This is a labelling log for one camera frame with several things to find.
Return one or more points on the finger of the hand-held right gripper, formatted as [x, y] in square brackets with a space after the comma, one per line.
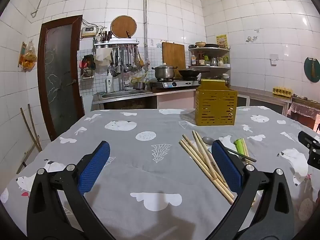
[307, 138]

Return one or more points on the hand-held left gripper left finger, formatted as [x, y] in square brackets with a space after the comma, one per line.
[95, 165]

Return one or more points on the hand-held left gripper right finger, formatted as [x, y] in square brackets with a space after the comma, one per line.
[227, 167]

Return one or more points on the wooden chopstick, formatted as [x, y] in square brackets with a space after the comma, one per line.
[206, 155]
[246, 152]
[200, 154]
[200, 164]
[244, 147]
[206, 150]

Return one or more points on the metal spoon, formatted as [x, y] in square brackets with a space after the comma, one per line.
[208, 140]

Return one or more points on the yellow perforated utensil holder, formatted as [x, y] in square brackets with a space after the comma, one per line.
[215, 105]

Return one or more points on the pink lace cloth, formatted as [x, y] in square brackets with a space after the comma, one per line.
[302, 108]

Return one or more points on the yellow egg carton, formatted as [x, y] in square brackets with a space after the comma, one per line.
[282, 91]

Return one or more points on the grey printed tablecloth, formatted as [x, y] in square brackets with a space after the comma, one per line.
[150, 180]

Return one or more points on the green round board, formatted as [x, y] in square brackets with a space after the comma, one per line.
[308, 72]

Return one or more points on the leaning wooden sticks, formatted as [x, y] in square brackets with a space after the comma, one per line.
[33, 132]

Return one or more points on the steel sink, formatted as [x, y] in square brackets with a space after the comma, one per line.
[122, 94]

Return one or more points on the white soap bottle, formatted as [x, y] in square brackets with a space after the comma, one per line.
[109, 83]

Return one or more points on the metal faucet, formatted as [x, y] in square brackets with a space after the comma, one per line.
[123, 83]

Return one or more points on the kitchen counter cabinet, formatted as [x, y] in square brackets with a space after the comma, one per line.
[172, 100]

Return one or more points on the small steel pot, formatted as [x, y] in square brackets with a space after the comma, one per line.
[140, 85]

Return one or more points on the brown framed glass door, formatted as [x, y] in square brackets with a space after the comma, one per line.
[60, 80]

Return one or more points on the steel gas stove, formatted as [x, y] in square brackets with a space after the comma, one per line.
[172, 84]

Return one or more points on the red and black hanging bag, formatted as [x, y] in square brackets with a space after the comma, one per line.
[87, 65]

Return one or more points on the black wok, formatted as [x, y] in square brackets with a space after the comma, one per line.
[190, 73]

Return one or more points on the row of hanging ladles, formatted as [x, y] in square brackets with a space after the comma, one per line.
[127, 62]

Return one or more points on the white hanging cloth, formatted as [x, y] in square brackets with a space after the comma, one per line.
[103, 56]

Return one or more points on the row of condiment bottles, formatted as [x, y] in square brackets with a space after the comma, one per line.
[200, 60]

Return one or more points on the steel pot with lid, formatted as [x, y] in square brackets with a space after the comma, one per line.
[164, 72]

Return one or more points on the metal corner shelf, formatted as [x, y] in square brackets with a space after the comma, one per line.
[212, 49]

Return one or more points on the black pan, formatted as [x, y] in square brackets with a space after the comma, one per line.
[212, 45]

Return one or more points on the rectangular wooden cutting board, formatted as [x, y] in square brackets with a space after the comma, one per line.
[173, 56]

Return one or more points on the tan bowl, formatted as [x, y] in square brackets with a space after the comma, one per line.
[200, 44]

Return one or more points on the orange plastic bag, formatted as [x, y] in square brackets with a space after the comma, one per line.
[28, 57]

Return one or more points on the cup of knives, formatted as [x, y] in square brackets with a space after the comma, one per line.
[105, 36]

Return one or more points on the round wooden cutting board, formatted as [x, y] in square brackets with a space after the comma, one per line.
[123, 26]

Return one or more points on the white wall socket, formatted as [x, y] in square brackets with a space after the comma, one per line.
[273, 59]

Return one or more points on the white wall hook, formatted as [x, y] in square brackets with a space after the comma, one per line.
[250, 39]

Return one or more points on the metal wall rack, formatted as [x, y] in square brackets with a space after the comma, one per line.
[116, 42]

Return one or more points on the yellow wall poster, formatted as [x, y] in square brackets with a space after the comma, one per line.
[221, 41]

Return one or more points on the beige wall box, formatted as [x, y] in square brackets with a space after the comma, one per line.
[88, 32]

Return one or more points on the metal wall pipe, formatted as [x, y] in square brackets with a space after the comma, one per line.
[145, 17]

